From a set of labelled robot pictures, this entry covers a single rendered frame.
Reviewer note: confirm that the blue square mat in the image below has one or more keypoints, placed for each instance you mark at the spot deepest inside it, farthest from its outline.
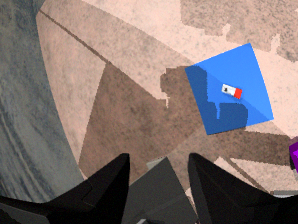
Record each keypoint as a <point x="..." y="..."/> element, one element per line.
<point x="237" y="68"/>

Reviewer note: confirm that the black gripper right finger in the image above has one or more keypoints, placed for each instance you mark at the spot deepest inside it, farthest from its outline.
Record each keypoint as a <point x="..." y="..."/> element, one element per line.
<point x="221" y="198"/>

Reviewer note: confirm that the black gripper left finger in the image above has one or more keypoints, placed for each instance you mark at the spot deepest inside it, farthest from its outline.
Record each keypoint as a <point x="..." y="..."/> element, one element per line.
<point x="100" y="199"/>

